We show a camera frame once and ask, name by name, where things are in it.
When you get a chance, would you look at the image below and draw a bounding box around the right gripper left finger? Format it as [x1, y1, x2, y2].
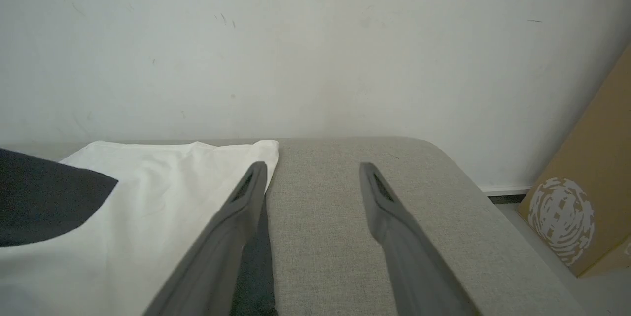
[143, 161, 269, 316]

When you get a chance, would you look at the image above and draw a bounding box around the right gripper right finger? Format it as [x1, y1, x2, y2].
[359, 162, 480, 316]

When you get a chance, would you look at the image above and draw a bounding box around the black and white garment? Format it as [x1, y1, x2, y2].
[0, 140, 280, 316]

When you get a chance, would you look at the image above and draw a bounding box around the grey fabric sofa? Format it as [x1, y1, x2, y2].
[0, 136, 590, 316]

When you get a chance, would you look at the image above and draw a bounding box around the brown cardboard box white print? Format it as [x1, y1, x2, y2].
[517, 45, 631, 278]

